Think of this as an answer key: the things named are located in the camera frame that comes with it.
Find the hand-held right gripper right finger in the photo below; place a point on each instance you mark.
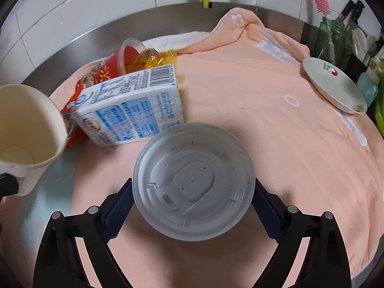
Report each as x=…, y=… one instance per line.
x=267, y=213

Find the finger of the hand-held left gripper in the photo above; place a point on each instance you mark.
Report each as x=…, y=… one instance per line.
x=7, y=184

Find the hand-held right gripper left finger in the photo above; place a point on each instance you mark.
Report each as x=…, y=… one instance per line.
x=118, y=213

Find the white paper cup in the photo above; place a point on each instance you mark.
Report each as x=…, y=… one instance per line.
x=30, y=126

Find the white plastic cup lid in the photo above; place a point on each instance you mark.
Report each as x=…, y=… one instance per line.
x=195, y=183

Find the pink flower-print towel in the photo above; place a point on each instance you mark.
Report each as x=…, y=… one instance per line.
x=240, y=144

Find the white blue milk carton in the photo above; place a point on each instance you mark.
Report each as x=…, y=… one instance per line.
x=126, y=108

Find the orange snack wrapper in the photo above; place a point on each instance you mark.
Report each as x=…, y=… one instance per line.
x=73, y=102

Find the white plate with red flower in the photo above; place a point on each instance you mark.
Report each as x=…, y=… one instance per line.
x=333, y=81

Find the green plastic dish rack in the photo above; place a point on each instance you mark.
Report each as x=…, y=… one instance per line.
x=379, y=114

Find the red plastic jelly cup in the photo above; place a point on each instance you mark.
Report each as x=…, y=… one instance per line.
x=120, y=58

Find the yellow clear plastic wrapper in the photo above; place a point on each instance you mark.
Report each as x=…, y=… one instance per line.
x=159, y=58

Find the black knife holder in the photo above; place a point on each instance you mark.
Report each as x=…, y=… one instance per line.
x=310, y=40

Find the green glass jar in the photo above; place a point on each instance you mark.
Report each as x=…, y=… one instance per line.
x=331, y=40

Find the white cloth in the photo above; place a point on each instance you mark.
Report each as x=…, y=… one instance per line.
x=180, y=38

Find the white plastic ladle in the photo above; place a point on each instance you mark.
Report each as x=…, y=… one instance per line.
x=359, y=40

